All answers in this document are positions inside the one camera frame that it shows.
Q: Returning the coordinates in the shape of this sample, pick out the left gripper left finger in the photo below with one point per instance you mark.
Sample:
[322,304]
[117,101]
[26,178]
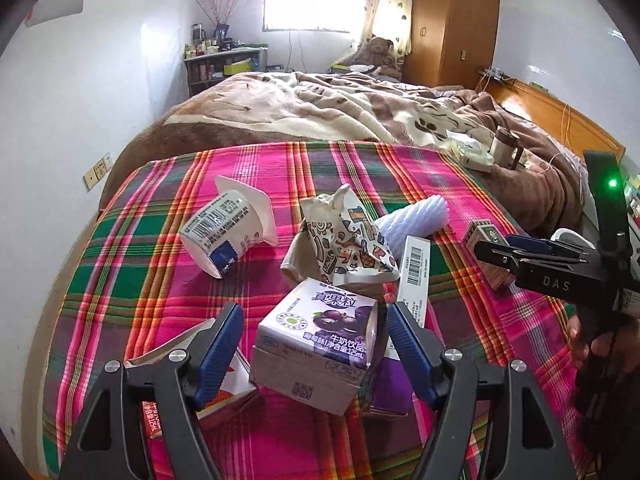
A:
[108,440]

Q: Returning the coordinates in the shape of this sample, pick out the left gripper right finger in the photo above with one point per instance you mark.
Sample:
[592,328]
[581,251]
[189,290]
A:
[523,440]

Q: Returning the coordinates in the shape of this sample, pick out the red white milk carton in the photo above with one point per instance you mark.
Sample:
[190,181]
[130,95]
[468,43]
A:
[236,390]

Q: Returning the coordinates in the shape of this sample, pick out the patterned paper bag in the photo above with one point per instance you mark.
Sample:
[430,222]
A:
[338,244]

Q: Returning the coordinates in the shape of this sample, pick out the white round trash bin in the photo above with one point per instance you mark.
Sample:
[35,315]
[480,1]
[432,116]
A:
[568,236]

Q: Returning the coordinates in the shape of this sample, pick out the person's right hand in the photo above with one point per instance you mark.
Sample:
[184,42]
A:
[579,349]

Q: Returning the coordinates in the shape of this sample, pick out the purple milk drink carton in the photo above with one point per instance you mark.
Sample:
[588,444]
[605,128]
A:
[316,346]

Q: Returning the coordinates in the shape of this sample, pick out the green white small carton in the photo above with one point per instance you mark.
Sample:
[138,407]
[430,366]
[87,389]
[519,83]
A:
[485,231]

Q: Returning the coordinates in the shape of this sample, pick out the brown beige bed blanket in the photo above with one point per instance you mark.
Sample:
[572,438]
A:
[545,193]

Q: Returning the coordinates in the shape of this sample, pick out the wooden headboard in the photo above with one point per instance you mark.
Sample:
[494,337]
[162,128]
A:
[568,126]

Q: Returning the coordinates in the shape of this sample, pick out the brown white thermos mug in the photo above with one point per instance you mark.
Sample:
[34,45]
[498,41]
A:
[506,148]

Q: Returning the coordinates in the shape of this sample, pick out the white yogurt cup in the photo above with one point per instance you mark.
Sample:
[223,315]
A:
[224,230]

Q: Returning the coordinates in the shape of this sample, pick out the white tissue pack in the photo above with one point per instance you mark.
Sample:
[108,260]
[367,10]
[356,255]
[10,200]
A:
[468,152]

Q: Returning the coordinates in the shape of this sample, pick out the pink plaid tablecloth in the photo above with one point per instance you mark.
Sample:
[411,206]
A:
[136,287]

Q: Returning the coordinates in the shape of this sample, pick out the wooden wardrobe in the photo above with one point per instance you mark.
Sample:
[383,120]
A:
[452,41]

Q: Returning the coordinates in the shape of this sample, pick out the small cluttered shelf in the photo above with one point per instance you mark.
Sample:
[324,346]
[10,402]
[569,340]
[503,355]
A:
[209,61]

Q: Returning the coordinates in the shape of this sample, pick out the brown teddy bear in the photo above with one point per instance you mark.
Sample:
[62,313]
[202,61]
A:
[379,55]

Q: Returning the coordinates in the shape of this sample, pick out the vase with dry branches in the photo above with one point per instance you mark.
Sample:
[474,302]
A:
[219,13]

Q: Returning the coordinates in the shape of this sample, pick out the wall power socket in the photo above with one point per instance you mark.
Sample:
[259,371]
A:
[99,170]

